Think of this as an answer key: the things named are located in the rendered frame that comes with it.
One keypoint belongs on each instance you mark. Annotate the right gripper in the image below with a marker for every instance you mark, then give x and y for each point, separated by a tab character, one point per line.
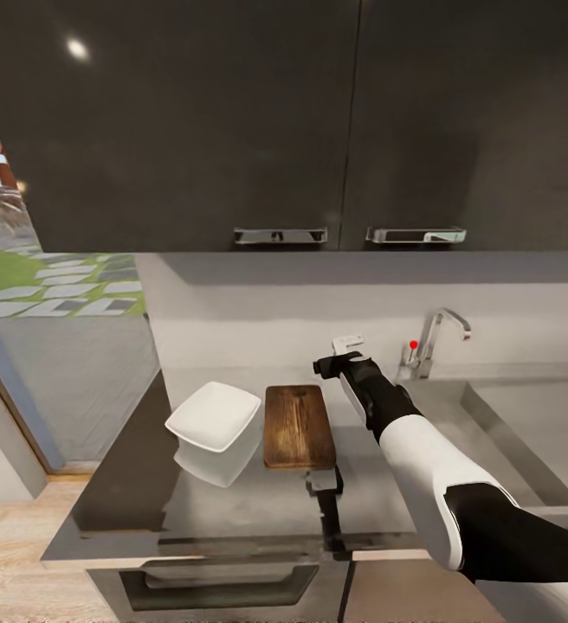
327	367

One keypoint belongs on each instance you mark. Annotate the cabinet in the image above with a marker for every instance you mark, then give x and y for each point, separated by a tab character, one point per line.
288	125

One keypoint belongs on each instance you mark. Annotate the cutting board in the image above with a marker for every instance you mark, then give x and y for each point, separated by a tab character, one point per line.
297	430

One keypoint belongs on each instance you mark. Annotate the dishwasher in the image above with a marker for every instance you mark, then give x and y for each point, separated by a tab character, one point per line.
290	592

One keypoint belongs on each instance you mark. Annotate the bowl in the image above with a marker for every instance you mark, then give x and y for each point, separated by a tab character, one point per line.
214	417

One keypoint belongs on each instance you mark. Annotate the fixed window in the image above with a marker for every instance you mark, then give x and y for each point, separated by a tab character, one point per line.
77	352

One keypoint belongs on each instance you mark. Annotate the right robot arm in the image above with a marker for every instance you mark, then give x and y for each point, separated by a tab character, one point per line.
464	517

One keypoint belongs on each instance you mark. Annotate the drop in sink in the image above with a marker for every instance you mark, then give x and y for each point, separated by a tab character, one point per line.
514	428

